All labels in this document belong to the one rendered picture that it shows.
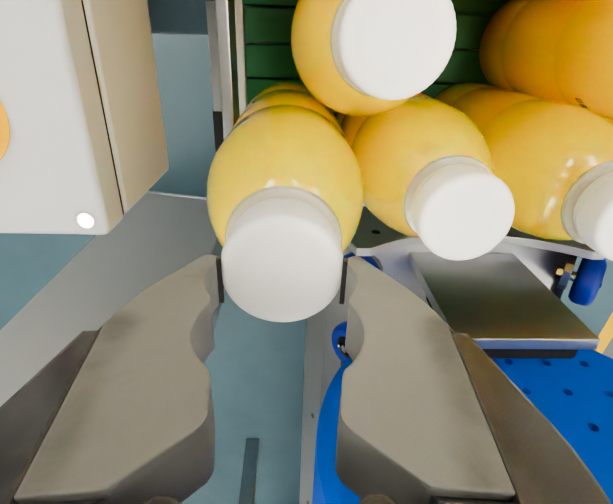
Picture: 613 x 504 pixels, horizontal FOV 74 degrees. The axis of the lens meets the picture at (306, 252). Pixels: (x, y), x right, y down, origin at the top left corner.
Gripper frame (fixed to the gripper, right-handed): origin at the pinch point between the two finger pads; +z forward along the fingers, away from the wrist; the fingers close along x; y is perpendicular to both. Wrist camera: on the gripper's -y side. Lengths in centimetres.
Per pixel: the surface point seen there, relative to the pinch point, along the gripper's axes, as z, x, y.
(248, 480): 95, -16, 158
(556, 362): 13.1, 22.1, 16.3
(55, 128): 4.7, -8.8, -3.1
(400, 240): 19.8, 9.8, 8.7
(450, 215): 3.5, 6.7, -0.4
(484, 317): 11.8, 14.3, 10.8
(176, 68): 115, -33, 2
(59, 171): 4.7, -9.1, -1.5
